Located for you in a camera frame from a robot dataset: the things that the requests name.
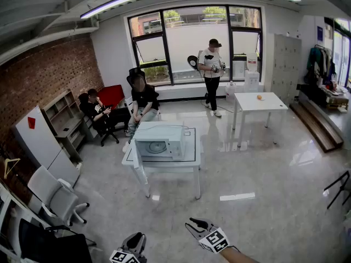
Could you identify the white table with black lines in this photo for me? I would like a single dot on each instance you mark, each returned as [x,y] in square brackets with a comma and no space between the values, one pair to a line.
[192,149]

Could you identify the white boxy appliance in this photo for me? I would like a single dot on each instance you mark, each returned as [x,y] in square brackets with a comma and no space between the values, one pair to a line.
[239,70]

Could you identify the clothes rack with garments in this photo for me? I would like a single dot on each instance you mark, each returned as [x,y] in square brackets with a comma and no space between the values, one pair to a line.
[319,64]

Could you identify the red cushion sofa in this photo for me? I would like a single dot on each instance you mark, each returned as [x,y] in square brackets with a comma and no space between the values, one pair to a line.
[112,94]

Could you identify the white cabinet with red sticker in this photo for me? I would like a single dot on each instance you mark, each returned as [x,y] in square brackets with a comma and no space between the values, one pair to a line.
[41,144]

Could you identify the white power strip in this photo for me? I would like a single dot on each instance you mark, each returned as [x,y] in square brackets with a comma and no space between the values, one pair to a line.
[78,166]

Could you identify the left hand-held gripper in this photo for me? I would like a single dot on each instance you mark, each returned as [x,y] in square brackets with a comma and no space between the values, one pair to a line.
[123,256]

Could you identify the dark wooden step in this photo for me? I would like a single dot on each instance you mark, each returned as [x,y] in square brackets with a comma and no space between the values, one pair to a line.
[318,125]

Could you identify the blue wall poster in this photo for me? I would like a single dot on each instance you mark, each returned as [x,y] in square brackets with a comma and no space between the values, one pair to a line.
[320,33]

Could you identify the clear water jug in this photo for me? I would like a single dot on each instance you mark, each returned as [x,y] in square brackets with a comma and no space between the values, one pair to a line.
[230,92]

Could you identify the black swivel office chair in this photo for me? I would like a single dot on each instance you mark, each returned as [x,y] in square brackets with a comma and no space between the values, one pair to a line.
[108,136]

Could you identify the black oval chair back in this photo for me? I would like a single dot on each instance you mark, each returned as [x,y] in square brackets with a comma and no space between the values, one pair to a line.
[192,62]

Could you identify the white water dispenser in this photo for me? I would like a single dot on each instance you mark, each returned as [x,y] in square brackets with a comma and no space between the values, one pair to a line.
[251,78]

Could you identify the grey wooden shelf desk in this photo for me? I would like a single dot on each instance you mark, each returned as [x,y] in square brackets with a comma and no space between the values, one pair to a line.
[70,130]

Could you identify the white office chair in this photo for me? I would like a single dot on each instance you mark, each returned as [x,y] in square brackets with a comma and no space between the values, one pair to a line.
[57,199]

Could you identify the wooden clothes hanger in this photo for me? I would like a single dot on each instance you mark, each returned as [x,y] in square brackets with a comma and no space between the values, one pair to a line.
[8,168]

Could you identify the black monitor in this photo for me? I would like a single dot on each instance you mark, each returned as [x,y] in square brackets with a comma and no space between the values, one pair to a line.
[55,248]

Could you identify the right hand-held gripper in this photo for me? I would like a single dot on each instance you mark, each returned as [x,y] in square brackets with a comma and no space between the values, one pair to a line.
[215,240]

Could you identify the black framed window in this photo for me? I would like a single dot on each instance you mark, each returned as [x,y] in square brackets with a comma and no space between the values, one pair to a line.
[197,45]

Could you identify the plain white square table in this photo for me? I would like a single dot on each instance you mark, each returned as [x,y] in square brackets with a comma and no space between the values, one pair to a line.
[260,104]

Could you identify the person's right forearm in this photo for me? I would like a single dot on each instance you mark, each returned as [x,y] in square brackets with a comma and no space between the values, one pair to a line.
[237,256]

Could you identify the black mesh high-back chair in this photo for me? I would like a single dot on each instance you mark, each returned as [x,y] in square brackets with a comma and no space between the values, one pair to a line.
[133,73]

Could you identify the black tripod stand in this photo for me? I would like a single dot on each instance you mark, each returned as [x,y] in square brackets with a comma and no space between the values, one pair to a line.
[338,185]

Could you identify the white appliance door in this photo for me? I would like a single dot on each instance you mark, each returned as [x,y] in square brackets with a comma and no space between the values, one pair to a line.
[136,155]

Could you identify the orange fruit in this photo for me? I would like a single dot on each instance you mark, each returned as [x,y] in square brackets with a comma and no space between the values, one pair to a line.
[259,96]

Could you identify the white microwave oven housing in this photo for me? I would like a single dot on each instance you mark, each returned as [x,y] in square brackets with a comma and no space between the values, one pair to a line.
[161,131]

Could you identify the grey metal lockers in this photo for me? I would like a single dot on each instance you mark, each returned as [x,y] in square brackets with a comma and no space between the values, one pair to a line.
[285,64]

